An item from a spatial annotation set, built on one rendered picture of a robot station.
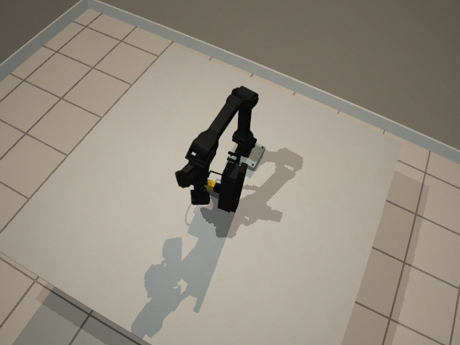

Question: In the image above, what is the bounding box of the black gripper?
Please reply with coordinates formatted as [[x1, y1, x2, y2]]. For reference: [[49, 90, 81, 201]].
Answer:
[[190, 171, 210, 205]]

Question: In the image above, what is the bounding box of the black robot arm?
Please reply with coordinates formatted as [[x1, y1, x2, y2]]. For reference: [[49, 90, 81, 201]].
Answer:
[[175, 86, 259, 188]]

